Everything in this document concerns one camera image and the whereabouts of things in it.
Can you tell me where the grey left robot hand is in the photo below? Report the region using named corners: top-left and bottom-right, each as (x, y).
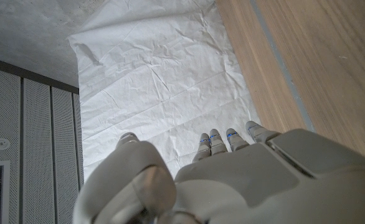
top-left (72, 120), bottom-right (365, 224)

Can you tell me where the long grey tape strip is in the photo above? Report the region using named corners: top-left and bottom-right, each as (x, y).
top-left (249, 0), bottom-right (316, 133)

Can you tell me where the white backdrop cloth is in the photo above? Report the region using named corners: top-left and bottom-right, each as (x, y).
top-left (67, 0), bottom-right (261, 183)

